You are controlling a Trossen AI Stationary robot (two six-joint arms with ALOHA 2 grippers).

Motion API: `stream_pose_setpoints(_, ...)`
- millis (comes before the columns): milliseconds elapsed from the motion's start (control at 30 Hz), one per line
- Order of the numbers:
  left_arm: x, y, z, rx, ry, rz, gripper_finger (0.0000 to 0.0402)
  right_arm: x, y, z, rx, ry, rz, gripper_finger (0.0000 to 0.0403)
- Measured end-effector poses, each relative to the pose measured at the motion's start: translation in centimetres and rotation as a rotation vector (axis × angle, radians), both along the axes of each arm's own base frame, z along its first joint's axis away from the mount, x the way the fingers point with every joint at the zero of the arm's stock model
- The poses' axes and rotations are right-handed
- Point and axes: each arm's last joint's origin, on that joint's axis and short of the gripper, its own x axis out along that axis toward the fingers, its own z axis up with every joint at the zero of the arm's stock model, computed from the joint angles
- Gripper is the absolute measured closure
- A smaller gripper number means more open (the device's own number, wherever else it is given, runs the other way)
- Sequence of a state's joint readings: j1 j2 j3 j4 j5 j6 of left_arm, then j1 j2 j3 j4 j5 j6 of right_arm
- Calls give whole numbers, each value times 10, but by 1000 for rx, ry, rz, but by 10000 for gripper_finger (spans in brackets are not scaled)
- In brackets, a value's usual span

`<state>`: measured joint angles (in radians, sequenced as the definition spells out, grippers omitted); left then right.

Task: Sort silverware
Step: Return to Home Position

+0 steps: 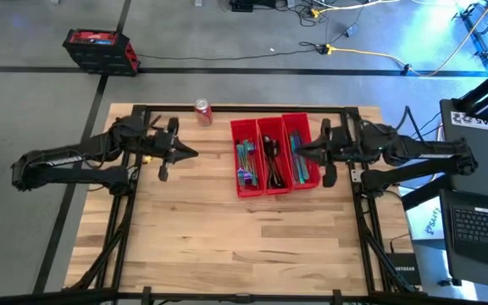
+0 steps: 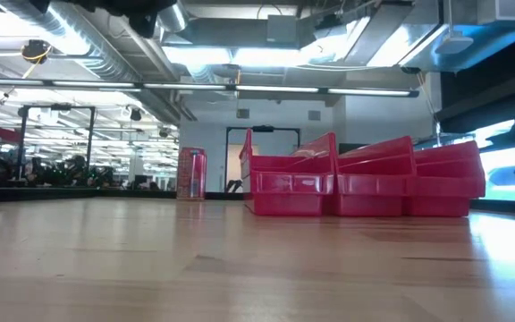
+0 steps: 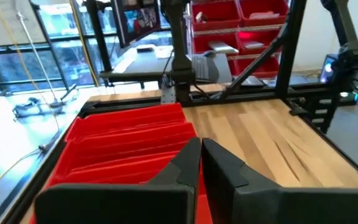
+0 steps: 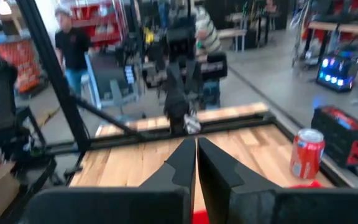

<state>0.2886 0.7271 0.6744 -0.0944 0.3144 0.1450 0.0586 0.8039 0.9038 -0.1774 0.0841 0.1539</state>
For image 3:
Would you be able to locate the red plastic bin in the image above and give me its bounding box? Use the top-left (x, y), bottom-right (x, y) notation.
top-left (53, 122), bottom-right (198, 177)
top-left (28, 151), bottom-right (214, 224)
top-left (63, 102), bottom-right (188, 142)

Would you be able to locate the black metal stand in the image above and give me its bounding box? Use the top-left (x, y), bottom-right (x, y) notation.
top-left (0, 11), bottom-right (78, 119)

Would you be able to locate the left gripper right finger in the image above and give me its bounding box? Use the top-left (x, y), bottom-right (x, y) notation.
top-left (201, 138), bottom-right (358, 224)

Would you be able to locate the yellow extension cable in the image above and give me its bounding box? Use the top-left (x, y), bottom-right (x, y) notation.
top-left (0, 0), bottom-right (62, 198)

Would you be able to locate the computer tower with lights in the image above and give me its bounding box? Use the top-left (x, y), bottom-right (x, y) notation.
top-left (319, 54), bottom-right (339, 84)

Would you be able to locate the black laptop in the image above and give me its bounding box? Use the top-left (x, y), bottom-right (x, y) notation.
top-left (191, 54), bottom-right (221, 83)

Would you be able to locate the black jointed pole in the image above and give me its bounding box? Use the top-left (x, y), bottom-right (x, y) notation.
top-left (321, 0), bottom-right (358, 94)

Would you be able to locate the yellow hanging cable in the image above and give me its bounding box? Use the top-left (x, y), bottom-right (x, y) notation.
top-left (69, 0), bottom-right (101, 87)

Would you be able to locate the bright window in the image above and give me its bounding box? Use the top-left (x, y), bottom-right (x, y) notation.
top-left (0, 0), bottom-right (175, 96)

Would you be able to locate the red shelf storage bin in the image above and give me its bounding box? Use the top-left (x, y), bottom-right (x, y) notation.
top-left (190, 0), bottom-right (241, 32)
top-left (228, 55), bottom-right (280, 79)
top-left (193, 32), bottom-right (241, 56)

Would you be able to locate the metal shelf rack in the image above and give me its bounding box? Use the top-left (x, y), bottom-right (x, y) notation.
top-left (190, 0), bottom-right (291, 79)

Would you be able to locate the red tilted storage bin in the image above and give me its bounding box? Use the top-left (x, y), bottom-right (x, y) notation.
top-left (239, 0), bottom-right (290, 28)
top-left (239, 29), bottom-right (283, 55)

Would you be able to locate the black monitor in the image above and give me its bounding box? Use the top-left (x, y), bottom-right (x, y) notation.
top-left (110, 0), bottom-right (163, 49)

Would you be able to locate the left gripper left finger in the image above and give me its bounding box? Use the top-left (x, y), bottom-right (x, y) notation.
top-left (34, 136), bottom-right (203, 224)

